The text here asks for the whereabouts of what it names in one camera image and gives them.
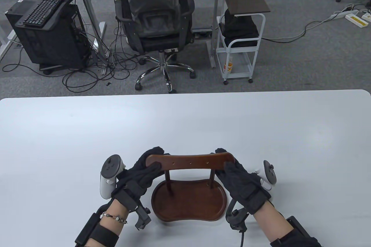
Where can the person's right hand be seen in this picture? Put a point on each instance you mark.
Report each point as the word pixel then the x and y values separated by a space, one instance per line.
pixel 240 177

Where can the person's left hand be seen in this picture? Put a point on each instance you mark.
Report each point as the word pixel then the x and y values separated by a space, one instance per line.
pixel 139 174

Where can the grey and white handheld controller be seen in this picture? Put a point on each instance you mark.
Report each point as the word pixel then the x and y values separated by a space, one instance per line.
pixel 111 166
pixel 268 171

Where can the dark wooden key rack rod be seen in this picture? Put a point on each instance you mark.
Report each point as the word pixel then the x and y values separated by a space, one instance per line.
pixel 212 179
pixel 167 180

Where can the wooden key rack hook bar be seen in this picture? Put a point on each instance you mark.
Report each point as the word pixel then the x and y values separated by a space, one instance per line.
pixel 188 161

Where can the brown wooden key rack base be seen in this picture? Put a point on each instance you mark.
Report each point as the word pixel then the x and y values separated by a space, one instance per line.
pixel 188 203

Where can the person's left forearm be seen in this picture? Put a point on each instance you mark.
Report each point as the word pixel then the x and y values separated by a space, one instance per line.
pixel 110 226

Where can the person's right forearm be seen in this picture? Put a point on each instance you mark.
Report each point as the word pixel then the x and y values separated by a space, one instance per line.
pixel 278 223

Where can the orange paper cup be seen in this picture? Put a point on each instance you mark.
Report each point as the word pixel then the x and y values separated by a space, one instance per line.
pixel 229 68

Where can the black mesh office chair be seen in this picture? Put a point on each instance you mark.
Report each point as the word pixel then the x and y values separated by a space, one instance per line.
pixel 156 35

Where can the black bag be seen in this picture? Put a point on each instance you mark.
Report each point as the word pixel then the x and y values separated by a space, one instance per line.
pixel 237 27

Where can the black computer tower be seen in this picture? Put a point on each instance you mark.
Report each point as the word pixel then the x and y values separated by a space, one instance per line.
pixel 52 44

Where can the black keyboard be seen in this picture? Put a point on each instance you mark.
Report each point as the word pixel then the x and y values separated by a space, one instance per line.
pixel 43 9

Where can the white power strip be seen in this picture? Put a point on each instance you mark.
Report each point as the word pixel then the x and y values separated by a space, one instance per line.
pixel 345 14

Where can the yellow labelled power strip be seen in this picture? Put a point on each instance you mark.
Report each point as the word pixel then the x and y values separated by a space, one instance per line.
pixel 367 16
pixel 356 21

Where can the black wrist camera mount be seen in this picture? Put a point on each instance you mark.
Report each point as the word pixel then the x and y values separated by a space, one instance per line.
pixel 236 219
pixel 142 218

